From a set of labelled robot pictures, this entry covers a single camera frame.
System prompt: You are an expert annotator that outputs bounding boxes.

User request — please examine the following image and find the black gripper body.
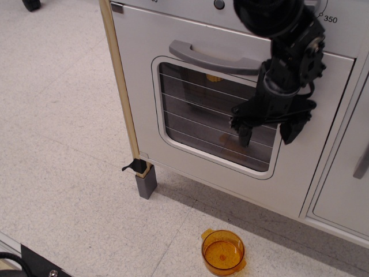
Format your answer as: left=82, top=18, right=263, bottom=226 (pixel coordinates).
left=230, top=59, right=317, bottom=132

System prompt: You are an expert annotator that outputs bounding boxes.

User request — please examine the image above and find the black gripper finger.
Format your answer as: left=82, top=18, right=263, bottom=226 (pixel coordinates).
left=238, top=125, right=253, bottom=148
left=280, top=118, right=310, bottom=145

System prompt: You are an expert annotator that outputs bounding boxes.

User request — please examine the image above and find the white toy oven door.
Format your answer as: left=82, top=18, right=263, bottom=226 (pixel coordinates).
left=108, top=1, right=354, bottom=218

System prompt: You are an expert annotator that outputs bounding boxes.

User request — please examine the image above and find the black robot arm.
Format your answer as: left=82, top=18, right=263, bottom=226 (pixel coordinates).
left=230, top=1, right=326, bottom=147

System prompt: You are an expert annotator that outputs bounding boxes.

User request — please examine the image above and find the white toy kitchen oven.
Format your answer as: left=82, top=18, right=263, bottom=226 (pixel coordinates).
left=100, top=1, right=368, bottom=247

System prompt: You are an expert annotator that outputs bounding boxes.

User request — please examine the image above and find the grey oven leg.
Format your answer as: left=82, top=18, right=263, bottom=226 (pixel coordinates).
left=135, top=166, right=157, bottom=200

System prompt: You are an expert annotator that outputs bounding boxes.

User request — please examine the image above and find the grey oven temperature knob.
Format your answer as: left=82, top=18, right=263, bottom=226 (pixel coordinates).
left=304, top=0, right=321, bottom=12

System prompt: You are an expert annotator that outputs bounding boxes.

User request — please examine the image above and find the grey round oven button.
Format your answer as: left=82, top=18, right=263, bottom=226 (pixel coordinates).
left=214, top=0, right=225, bottom=10

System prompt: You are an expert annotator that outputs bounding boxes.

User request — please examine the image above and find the orange toy chicken drumstick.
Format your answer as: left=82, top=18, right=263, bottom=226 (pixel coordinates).
left=219, top=134, right=247, bottom=161

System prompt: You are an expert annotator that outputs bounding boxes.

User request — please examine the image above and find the yellow toy corn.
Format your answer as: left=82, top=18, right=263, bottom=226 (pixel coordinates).
left=205, top=74, right=223, bottom=83

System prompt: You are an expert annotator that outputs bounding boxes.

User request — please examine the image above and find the white cabinet door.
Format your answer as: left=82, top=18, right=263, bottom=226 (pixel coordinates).
left=308, top=78, right=368, bottom=237

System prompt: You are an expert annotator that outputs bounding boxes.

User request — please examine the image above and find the orange transparent plastic pot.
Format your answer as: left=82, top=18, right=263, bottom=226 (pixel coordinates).
left=201, top=229, right=247, bottom=276

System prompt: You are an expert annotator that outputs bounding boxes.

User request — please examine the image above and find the black caster wheel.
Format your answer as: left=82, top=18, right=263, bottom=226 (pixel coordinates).
left=22, top=0, right=41, bottom=12

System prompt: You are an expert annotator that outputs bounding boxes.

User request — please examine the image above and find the grey oven door handle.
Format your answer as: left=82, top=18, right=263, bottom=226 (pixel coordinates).
left=169, top=40, right=262, bottom=76

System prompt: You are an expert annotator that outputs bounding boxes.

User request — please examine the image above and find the grey cabinet door handle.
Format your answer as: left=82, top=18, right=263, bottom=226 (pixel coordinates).
left=353, top=145, right=369, bottom=179

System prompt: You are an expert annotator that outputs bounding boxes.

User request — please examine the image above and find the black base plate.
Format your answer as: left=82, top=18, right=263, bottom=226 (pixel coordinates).
left=21, top=244, right=71, bottom=277

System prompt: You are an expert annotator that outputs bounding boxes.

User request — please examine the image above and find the black cable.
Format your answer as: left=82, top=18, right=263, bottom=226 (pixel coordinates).
left=0, top=250, right=32, bottom=277

